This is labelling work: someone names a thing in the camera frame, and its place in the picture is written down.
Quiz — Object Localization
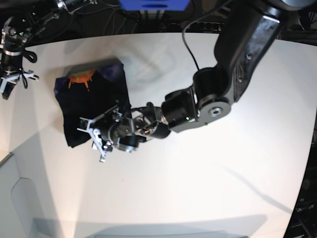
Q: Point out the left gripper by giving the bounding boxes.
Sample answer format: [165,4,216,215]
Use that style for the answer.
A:
[76,100,122,163]

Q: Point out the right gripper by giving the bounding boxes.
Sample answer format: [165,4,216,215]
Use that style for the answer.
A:
[0,70,39,100]

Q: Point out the black T-shirt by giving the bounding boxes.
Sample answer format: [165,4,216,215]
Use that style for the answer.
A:
[53,58,130,148]

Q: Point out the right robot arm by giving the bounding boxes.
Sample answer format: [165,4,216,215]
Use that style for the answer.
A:
[0,0,97,100]

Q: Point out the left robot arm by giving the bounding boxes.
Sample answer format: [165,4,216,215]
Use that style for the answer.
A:
[78,0,305,162]

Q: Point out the blue box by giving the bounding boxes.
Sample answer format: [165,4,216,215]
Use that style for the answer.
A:
[119,0,190,11]

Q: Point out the black power strip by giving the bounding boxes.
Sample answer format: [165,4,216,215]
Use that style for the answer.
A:
[187,21,224,33]

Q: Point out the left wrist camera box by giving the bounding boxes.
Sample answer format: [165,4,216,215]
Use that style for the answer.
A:
[77,118,90,131]

